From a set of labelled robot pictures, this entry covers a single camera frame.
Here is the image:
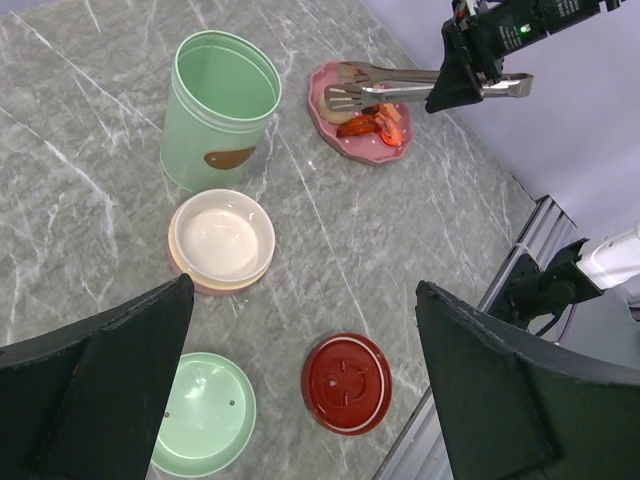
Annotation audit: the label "stacked cream pink bowl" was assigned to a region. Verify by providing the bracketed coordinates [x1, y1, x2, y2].
[168, 189, 275, 296]

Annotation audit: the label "beige steamed bun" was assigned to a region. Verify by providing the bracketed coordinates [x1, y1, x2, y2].
[317, 94, 355, 125]

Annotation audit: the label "red round lid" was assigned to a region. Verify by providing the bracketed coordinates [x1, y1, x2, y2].
[301, 332, 393, 436]

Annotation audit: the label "brown meat slice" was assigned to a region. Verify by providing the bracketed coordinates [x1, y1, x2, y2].
[338, 69, 385, 89]

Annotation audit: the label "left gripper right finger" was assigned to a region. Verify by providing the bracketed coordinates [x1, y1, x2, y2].
[416, 281, 639, 479]

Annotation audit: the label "green tin canister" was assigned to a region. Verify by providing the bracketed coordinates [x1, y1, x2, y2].
[159, 30, 282, 193]

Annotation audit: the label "metal tongs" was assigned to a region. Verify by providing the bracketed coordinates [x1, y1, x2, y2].
[324, 62, 534, 112]

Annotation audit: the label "pink dotted plate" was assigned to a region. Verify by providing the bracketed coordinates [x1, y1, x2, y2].
[307, 61, 413, 165]

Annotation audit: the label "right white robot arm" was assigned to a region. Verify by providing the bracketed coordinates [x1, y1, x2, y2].
[425, 1, 639, 336]

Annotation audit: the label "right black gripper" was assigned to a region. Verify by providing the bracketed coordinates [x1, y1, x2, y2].
[425, 1, 600, 114]

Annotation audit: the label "orange carrot piece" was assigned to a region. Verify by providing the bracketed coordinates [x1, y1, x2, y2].
[374, 103, 402, 123]

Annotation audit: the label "green round lid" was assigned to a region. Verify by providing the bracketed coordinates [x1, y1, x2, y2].
[151, 352, 257, 479]

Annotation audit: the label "aluminium rail frame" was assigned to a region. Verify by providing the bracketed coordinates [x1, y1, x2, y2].
[374, 196, 576, 479]

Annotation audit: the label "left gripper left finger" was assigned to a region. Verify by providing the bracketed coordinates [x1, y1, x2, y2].
[1, 274, 194, 479]

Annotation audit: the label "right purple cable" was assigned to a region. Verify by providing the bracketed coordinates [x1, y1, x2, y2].
[529, 299, 581, 346]

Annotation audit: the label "red shrimp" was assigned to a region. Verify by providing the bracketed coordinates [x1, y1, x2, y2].
[336, 113, 404, 147]

